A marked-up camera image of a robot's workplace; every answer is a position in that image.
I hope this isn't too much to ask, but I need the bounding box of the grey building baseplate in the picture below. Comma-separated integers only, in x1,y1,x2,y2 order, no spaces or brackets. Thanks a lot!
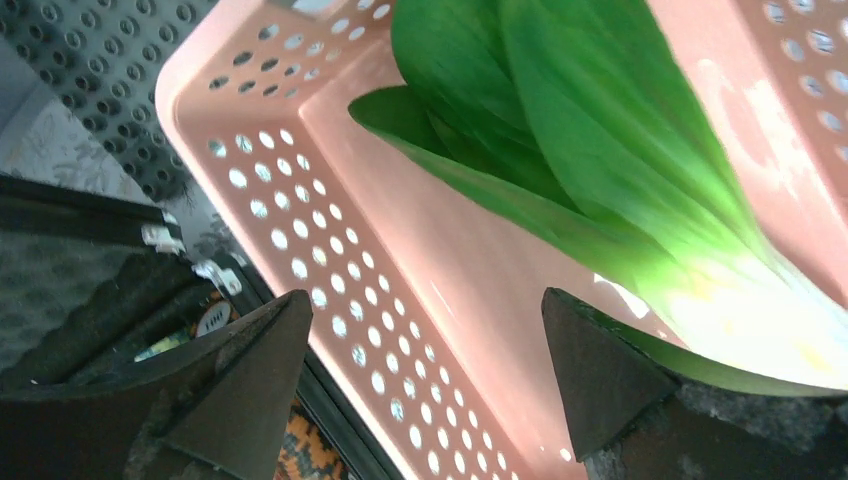
1,0,215,201

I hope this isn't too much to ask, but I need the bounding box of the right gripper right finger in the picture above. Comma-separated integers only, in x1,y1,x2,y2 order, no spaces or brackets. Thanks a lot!
541,288,847,479

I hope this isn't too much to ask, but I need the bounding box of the black poker chip case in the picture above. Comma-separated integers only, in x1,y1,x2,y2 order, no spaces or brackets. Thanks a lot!
0,173,405,480

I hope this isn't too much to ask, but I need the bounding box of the floral table mat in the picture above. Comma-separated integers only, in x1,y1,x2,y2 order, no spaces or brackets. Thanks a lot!
1,100,246,259

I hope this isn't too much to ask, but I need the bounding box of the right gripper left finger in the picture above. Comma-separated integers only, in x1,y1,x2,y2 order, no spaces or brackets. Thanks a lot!
1,290,313,479

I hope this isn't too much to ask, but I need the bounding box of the green white bok choy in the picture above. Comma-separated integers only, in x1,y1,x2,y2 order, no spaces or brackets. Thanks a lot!
348,1,847,390

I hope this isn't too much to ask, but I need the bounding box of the pink plastic basket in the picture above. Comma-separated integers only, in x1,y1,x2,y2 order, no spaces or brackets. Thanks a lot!
151,1,847,479

